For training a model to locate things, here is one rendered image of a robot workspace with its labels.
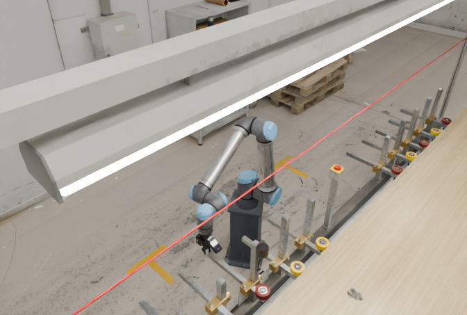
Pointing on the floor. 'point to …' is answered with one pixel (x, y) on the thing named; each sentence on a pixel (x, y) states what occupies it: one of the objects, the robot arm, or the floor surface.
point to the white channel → (187, 55)
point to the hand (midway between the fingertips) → (208, 255)
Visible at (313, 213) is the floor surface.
